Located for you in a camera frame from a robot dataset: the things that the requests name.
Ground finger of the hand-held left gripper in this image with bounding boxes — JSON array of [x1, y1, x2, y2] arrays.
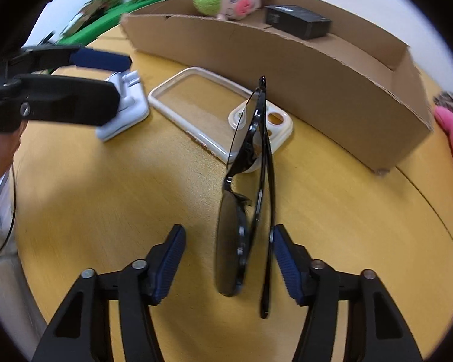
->
[[8, 73, 121, 127], [21, 44, 133, 73]]

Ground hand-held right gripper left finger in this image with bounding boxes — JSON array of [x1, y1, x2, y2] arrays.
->
[[31, 224, 187, 362]]

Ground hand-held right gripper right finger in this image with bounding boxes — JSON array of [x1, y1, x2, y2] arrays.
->
[[272, 224, 423, 362]]

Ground black sunglasses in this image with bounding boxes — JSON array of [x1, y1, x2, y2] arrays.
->
[[215, 76, 277, 319]]

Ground white phone stand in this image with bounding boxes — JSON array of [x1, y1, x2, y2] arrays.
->
[[96, 70, 150, 143]]

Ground brown cardboard box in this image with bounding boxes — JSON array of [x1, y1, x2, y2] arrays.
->
[[121, 0, 435, 175]]

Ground potted green plant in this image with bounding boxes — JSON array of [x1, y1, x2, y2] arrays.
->
[[66, 0, 125, 34]]

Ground clear white phone case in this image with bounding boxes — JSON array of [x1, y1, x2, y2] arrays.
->
[[148, 67, 293, 174]]

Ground black rectangular box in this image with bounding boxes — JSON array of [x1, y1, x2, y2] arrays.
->
[[264, 5, 333, 40]]

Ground thin black cable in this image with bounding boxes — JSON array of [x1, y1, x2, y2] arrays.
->
[[0, 164, 18, 262]]

